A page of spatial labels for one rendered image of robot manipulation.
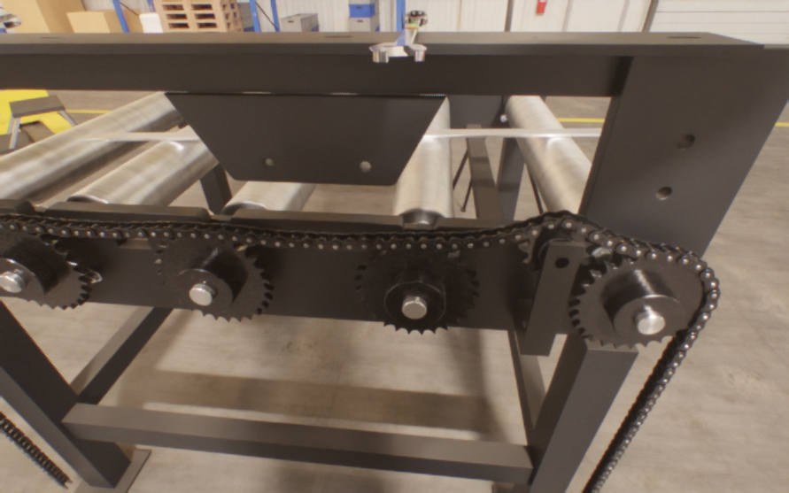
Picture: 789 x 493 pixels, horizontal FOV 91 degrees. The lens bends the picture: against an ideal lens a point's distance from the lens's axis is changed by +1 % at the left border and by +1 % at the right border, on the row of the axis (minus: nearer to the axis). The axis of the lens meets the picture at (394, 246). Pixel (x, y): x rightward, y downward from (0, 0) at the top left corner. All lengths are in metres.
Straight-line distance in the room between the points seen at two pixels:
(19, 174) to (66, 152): 0.12
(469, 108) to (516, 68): 0.96
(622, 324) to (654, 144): 0.22
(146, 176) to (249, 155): 0.39
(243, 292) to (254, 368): 1.03
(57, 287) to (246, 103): 0.44
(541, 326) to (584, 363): 0.17
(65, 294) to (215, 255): 0.29
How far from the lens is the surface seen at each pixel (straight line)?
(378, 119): 0.50
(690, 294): 0.62
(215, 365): 1.70
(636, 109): 0.52
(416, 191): 0.68
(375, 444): 1.00
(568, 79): 0.51
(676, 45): 0.45
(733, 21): 11.05
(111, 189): 0.88
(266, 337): 1.73
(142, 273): 0.77
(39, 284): 0.78
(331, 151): 0.52
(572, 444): 0.91
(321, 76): 0.51
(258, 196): 0.71
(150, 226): 0.63
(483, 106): 1.45
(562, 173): 0.82
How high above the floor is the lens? 1.22
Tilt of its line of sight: 35 degrees down
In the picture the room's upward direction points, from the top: 1 degrees counter-clockwise
